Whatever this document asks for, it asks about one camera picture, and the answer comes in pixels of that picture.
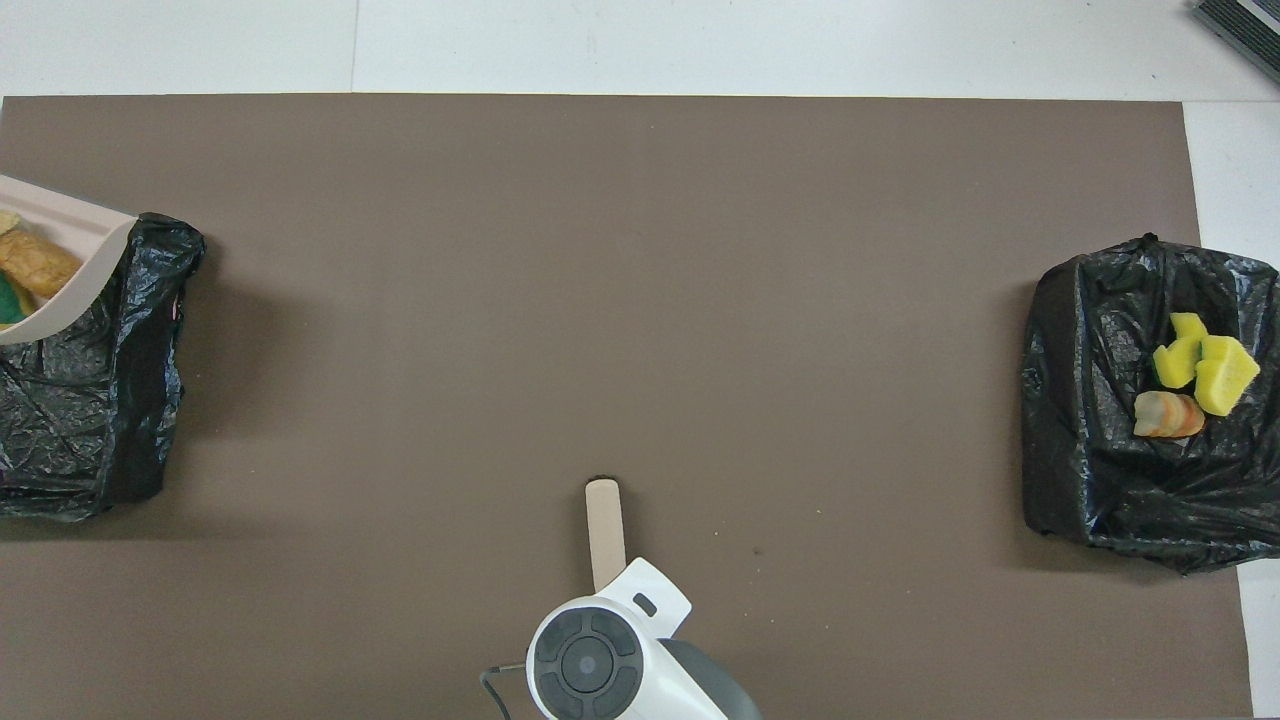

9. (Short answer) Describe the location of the beige brush with black bristles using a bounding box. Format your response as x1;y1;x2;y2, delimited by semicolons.
584;476;628;593

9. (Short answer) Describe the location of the pale striped croissant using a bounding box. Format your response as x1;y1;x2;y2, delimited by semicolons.
1133;391;1207;439

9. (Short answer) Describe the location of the notched yellow sponge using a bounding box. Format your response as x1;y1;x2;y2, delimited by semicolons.
1152;312;1209;390

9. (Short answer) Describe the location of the beige plastic dustpan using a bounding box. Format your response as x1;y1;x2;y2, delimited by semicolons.
0;174;139;347

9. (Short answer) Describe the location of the wedge shaped yellow sponge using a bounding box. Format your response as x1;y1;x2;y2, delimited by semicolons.
1195;334;1262;417

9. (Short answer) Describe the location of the golden brown bun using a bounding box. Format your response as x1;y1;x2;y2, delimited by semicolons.
0;228;84;299

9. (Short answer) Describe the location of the black bag lined bin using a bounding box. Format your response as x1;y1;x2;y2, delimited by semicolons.
1020;233;1280;576
0;212;207;523

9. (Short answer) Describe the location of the brown table mat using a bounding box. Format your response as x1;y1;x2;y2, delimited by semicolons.
0;94;1253;720

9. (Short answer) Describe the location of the dark grey ribbed panel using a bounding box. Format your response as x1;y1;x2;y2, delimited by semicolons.
1190;0;1280;86

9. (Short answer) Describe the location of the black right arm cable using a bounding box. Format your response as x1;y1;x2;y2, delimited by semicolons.
480;662;529;720

